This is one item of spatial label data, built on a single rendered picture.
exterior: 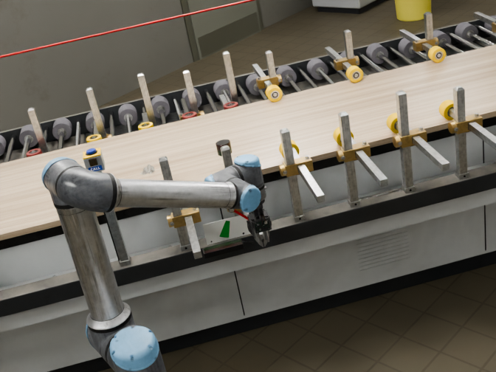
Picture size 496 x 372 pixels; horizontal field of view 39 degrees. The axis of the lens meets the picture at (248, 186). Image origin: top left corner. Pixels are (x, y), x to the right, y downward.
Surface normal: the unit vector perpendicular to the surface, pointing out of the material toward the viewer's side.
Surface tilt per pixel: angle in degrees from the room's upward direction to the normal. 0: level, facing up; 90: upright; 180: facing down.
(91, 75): 90
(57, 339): 90
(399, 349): 0
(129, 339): 5
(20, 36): 90
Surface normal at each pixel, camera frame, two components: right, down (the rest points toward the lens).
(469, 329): -0.18, -0.87
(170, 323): 0.19, 0.43
